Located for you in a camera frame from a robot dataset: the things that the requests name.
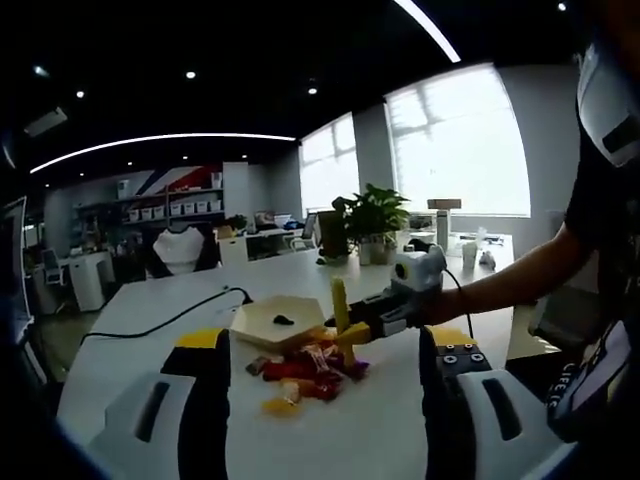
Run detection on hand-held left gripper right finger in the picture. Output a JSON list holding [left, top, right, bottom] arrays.
[[418, 325, 561, 480]]

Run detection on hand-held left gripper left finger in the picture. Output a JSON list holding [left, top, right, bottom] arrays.
[[89, 327, 232, 480]]

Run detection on yellow food tongs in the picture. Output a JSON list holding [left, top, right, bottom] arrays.
[[327, 277, 357, 371]]

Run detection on pile of red snack packets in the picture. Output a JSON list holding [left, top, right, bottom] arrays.
[[262, 339, 371, 401]]

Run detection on beige hexagonal paper container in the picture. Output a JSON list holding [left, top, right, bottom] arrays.
[[228, 294, 326, 349]]

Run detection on orange candy food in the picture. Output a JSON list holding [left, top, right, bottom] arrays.
[[261, 382, 305, 419]]

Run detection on person's right hand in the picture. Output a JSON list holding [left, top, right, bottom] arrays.
[[412, 287, 469, 327]]

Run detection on white tall tower device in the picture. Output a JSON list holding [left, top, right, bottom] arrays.
[[436, 209, 452, 251]]

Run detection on white paper cup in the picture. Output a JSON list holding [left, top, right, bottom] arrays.
[[462, 241, 482, 272]]

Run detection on green potted plant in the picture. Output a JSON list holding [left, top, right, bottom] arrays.
[[332, 182, 411, 266]]

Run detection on white low cabinet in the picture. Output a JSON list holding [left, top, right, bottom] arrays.
[[215, 234, 250, 267]]

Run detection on white office desk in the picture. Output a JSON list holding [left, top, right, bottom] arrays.
[[67, 249, 114, 312]]

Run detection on black white office chair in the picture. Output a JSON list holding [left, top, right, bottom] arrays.
[[144, 223, 224, 281]]

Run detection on white mesh office chair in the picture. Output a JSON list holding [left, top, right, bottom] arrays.
[[42, 248, 64, 286]]

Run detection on shelf with white bins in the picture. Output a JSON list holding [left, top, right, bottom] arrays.
[[117, 187, 225, 224]]

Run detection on white ceiling light strip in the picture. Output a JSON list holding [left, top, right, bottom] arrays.
[[392, 0, 462, 64], [29, 133, 296, 174]]

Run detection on white chest device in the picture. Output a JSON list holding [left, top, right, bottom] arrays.
[[574, 42, 640, 169]]

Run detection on ceiling air conditioner vent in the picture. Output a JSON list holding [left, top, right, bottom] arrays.
[[22, 105, 69, 139]]

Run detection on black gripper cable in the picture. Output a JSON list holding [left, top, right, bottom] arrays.
[[442, 267, 474, 334]]

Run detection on black printed strap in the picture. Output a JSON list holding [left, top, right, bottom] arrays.
[[547, 319, 634, 444]]

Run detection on black power cord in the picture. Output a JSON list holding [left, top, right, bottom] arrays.
[[79, 285, 254, 346]]

